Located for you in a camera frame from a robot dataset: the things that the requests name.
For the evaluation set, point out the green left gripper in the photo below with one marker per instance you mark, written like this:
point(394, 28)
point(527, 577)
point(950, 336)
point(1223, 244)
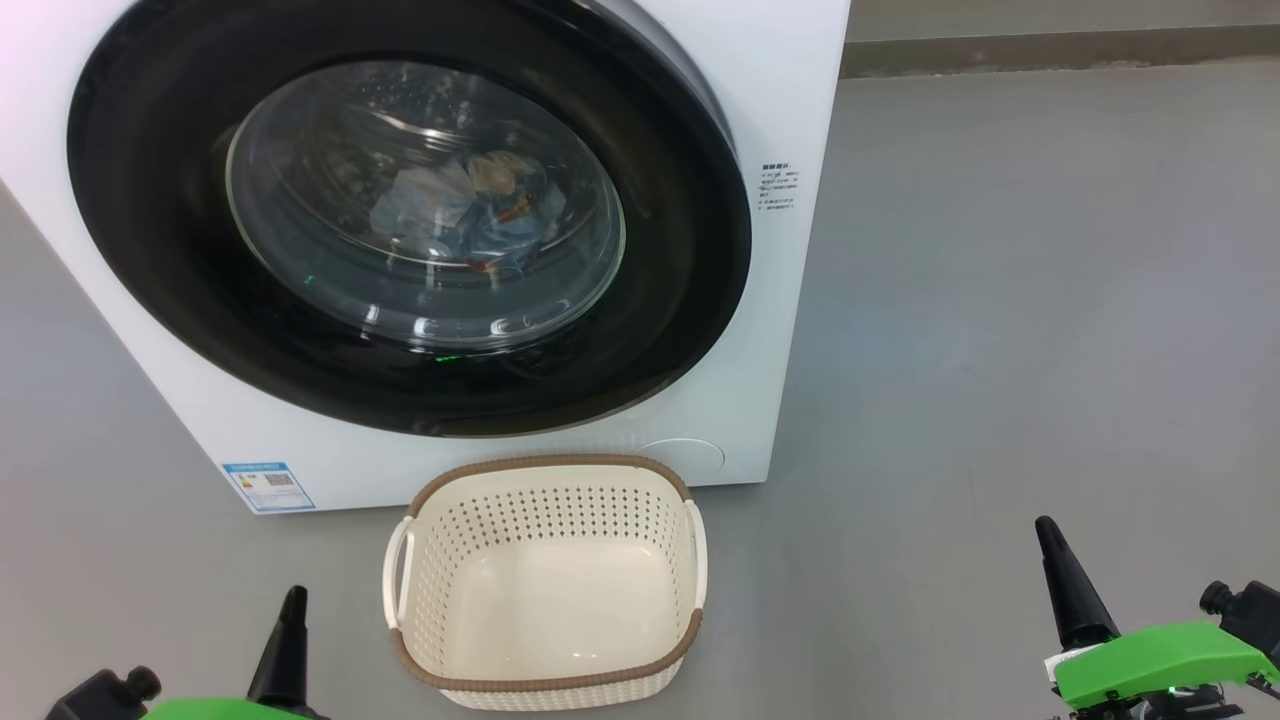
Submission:
point(230, 710)

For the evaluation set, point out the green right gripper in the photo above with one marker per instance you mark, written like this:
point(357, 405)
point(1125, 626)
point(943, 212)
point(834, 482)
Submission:
point(1160, 660)

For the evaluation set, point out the black round glass washer door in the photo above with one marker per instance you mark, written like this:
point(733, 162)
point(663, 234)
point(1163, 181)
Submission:
point(150, 200)

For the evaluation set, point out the blue cartoon print garment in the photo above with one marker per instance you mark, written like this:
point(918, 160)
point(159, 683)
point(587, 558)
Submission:
point(510, 225)

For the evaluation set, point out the cream perforated laundry basket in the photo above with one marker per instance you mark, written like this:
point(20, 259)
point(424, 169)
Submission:
point(545, 600)

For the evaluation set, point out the white front-load washing machine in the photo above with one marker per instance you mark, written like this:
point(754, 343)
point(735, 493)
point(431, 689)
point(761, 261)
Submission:
point(760, 350)

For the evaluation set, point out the blue energy label sticker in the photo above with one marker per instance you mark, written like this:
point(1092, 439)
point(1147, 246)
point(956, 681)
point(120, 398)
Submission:
point(268, 487)

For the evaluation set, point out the round white filter cover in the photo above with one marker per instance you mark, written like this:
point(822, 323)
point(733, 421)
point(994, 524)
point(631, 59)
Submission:
point(690, 458)

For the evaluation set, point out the small black text label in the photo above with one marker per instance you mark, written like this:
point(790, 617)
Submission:
point(779, 188)

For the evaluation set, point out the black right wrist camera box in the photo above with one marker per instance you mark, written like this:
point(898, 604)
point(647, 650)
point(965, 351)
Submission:
point(1250, 615)

